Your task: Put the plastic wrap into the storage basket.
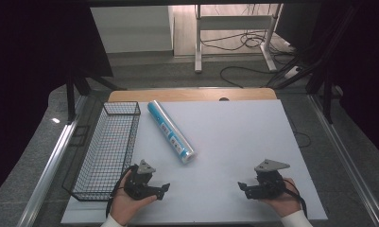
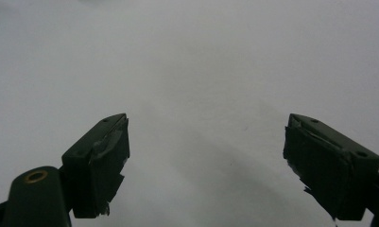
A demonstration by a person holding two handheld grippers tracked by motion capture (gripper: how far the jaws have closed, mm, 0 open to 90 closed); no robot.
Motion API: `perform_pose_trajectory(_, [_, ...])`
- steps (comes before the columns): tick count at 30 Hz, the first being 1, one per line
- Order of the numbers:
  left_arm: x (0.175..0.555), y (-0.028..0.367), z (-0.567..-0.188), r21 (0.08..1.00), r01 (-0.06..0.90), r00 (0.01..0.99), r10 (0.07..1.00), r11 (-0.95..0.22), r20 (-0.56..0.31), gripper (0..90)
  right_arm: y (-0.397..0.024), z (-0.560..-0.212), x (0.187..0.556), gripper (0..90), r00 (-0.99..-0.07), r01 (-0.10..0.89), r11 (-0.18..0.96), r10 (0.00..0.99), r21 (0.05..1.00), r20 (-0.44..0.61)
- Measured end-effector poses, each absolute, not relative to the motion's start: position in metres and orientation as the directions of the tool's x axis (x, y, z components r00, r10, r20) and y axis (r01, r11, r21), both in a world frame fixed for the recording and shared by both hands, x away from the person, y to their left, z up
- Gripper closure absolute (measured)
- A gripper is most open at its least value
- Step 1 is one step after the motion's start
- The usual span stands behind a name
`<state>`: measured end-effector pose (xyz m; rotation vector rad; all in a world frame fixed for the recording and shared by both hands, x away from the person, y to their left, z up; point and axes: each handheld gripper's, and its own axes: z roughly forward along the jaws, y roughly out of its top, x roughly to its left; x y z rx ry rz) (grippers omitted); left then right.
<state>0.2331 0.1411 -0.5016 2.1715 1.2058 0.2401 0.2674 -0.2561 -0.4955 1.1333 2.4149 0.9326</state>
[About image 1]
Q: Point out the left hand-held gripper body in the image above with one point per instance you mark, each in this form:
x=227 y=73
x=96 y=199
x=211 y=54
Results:
x=136 y=184

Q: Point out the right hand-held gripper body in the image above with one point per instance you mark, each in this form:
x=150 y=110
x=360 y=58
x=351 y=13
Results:
x=269 y=184

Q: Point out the person's right hand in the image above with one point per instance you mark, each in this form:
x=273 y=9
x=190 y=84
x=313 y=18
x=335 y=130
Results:
x=283 y=203

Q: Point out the person's left hand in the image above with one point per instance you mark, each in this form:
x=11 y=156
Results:
x=127 y=206

